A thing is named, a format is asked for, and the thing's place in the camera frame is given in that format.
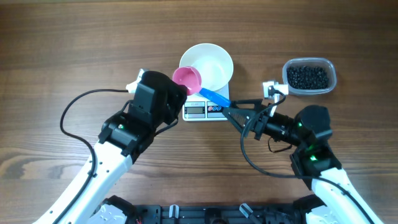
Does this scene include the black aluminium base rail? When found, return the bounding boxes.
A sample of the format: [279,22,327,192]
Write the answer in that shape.
[136,204,301,224]

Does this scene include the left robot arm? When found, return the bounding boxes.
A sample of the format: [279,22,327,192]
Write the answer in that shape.
[37,70,187,223]

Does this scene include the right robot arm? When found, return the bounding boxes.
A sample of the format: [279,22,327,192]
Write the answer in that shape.
[223,100,381,223]

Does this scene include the right black camera cable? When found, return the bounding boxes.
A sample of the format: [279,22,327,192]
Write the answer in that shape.
[240,90,377,224]

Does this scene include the white digital kitchen scale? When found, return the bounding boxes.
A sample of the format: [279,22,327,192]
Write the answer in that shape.
[182,94,227,122]

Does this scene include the pink scoop blue handle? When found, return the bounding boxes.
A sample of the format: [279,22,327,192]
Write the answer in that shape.
[172,66,231,108]

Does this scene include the white ceramic bowl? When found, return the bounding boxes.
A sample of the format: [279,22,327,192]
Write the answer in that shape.
[179,43,234,91]

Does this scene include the black beans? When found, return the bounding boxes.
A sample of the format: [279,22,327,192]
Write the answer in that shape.
[287,65,329,90]

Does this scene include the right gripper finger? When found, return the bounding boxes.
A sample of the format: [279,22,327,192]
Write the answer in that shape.
[223,107,254,134]
[230,99,264,109]

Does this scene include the clear plastic container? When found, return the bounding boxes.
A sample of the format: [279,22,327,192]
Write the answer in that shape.
[282,57,337,95]

